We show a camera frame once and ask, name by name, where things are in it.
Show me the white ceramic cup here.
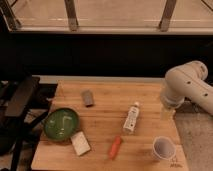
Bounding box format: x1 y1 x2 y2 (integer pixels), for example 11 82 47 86
152 136 176 161

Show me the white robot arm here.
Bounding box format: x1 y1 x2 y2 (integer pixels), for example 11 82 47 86
160 61 213 119

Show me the green ceramic bowl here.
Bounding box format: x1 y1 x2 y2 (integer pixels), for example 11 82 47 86
44 108 79 142

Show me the white plastic bottle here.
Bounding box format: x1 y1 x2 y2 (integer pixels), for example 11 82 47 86
123 102 140 133

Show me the wooden cutting board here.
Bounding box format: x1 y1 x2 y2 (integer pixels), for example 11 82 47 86
31 81 188 171

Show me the orange carrot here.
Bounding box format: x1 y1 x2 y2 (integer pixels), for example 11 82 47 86
108 136 122 159

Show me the grey rectangular block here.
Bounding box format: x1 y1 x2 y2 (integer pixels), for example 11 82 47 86
82 90 94 107

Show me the white sponge block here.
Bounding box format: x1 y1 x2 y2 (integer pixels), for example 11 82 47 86
71 131 91 156

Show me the black stand left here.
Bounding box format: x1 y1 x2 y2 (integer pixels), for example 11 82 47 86
0 77 56 171

